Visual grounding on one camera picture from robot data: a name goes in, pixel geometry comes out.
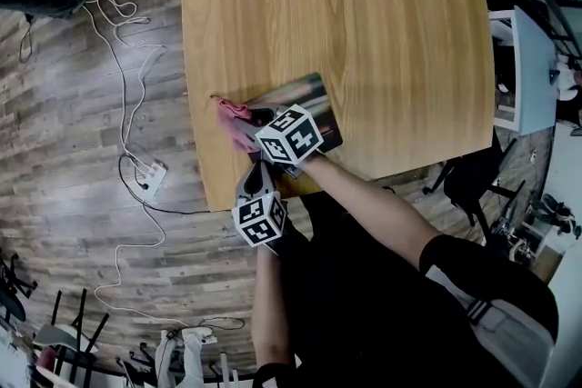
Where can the pink cloth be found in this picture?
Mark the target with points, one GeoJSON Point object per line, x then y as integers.
{"type": "Point", "coordinates": [227, 113]}

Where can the black office chair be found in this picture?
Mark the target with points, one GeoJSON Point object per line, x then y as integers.
{"type": "Point", "coordinates": [473, 182]}

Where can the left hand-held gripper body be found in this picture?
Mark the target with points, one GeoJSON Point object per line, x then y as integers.
{"type": "Point", "coordinates": [259, 218]}

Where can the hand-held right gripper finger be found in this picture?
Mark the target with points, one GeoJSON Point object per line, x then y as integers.
{"type": "Point", "coordinates": [275, 109]}
{"type": "Point", "coordinates": [249, 132]}

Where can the white power strip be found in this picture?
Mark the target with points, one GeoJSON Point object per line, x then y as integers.
{"type": "Point", "coordinates": [152, 179]}

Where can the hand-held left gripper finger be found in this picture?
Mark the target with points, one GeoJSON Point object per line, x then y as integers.
{"type": "Point", "coordinates": [241, 191]}
{"type": "Point", "coordinates": [270, 188]}

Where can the light blue table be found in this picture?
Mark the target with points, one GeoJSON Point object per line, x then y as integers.
{"type": "Point", "coordinates": [536, 72]}

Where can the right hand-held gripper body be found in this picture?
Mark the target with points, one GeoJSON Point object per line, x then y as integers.
{"type": "Point", "coordinates": [291, 136]}

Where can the person's right forearm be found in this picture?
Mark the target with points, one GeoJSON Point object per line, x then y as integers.
{"type": "Point", "coordinates": [364, 204]}

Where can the person's black and white clothing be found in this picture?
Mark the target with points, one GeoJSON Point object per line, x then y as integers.
{"type": "Point", "coordinates": [386, 322]}

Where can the person's left forearm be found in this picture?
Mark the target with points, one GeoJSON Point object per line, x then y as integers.
{"type": "Point", "coordinates": [270, 309]}

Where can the dark printed mouse pad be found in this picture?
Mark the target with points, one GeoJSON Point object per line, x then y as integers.
{"type": "Point", "coordinates": [304, 91]}

